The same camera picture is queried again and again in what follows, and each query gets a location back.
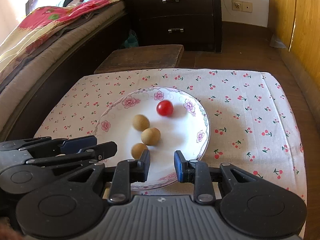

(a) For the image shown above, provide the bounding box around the tan longan fruit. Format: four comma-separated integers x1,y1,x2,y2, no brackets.
131,143,148,160
132,114,150,132
141,127,161,146

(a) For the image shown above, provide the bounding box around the red cherry tomato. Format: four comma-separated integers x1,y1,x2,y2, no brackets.
156,100,174,116

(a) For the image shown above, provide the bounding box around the white floral ceramic plate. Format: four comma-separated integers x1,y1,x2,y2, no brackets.
93,87,210,191

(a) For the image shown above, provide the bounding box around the bed with beige mattress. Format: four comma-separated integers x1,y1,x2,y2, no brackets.
1,0,127,141

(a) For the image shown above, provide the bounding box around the cherry print tablecloth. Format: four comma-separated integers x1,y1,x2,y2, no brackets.
37,69,307,199

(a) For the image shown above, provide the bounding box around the dark wooden stool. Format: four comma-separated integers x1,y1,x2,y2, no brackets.
94,44,184,74

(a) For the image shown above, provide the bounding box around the floral red yellow quilt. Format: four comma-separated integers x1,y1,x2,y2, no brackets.
1,0,119,82

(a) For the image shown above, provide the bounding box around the dark wooden nightstand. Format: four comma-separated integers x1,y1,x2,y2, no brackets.
124,0,222,53

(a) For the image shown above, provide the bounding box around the wooden wardrobe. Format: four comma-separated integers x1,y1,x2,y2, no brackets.
268,0,319,123

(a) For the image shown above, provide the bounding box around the wall power outlet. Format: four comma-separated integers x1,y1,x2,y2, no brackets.
232,0,253,13

